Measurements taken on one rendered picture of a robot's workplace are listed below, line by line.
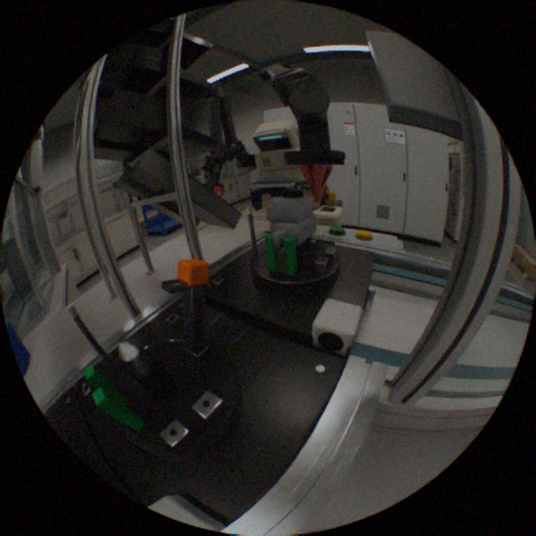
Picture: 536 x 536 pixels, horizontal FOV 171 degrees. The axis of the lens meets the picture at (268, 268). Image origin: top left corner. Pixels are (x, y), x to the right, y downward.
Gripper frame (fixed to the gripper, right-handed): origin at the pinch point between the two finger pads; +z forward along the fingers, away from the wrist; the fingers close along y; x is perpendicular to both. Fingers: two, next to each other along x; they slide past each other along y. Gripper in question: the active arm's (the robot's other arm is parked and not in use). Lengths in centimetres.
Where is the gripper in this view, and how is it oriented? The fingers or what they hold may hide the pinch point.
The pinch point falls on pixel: (318, 197)
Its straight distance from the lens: 38.6
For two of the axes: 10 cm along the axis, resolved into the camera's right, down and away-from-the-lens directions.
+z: 0.9, 8.7, 4.9
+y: 8.5, 1.9, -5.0
